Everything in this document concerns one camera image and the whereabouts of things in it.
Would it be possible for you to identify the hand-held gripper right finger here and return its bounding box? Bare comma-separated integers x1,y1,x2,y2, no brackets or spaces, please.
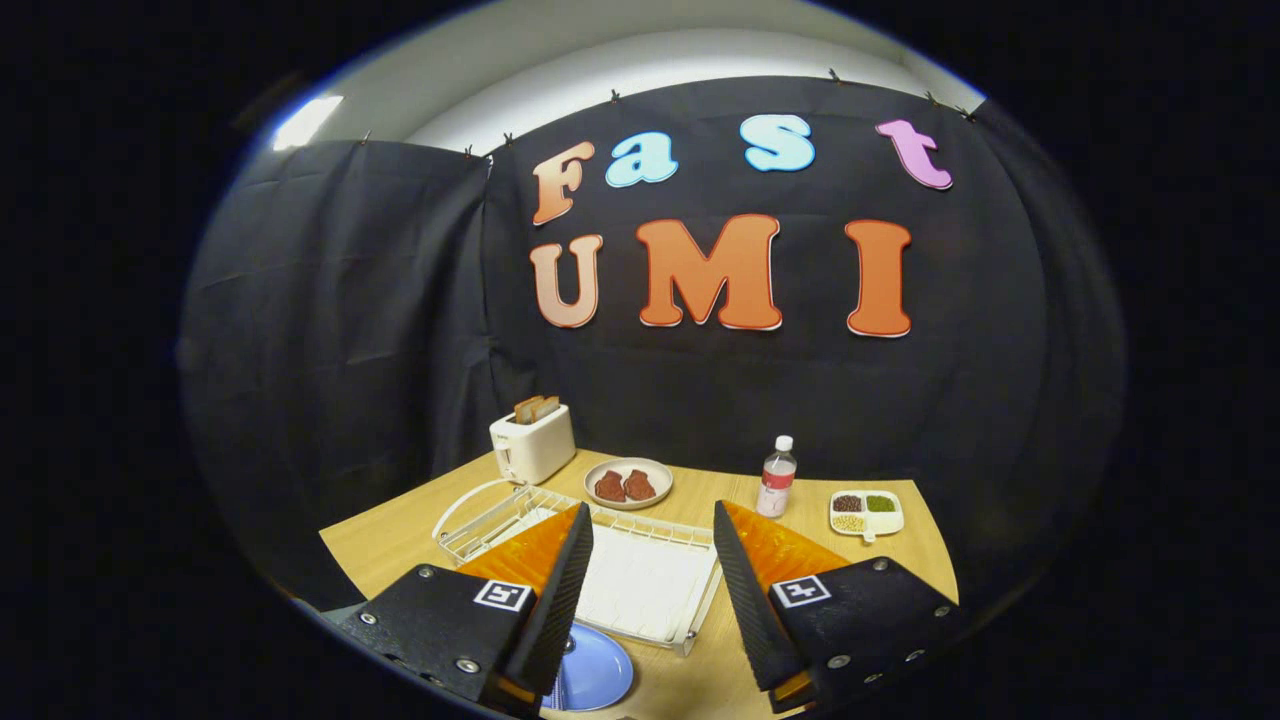
712,499,969,714

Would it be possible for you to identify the blue plate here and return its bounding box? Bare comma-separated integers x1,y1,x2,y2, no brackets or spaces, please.
540,622,635,712

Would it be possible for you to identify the white toaster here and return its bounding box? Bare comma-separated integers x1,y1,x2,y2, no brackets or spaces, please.
489,403,578,486

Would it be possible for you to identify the beige plate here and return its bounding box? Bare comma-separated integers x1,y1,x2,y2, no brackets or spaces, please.
583,457,674,512

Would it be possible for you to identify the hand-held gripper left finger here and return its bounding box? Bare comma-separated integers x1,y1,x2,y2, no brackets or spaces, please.
325,501,595,717

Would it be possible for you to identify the ceiling light panel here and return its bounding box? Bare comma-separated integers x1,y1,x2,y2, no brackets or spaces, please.
272,95,344,151

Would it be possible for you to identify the clear bottle red label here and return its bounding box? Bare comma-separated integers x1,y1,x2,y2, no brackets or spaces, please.
756,435,799,518

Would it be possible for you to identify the white dish rack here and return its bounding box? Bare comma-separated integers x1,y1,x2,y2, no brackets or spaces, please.
432,483,724,658

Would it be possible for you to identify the white divided dish of beans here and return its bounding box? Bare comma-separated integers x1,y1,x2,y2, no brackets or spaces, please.
829,489,906,544

